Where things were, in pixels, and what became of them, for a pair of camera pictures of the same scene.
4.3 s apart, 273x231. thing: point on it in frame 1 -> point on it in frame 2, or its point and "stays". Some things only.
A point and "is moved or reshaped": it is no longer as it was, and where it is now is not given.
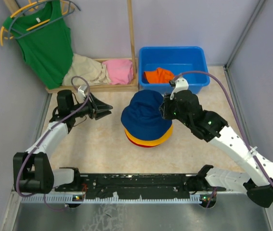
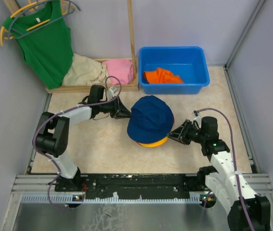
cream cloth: (88, 68) stays
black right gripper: (164, 108) -> (180, 134)
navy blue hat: (142, 117) is moved or reshaped
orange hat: (161, 75) stays
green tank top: (45, 40) stays
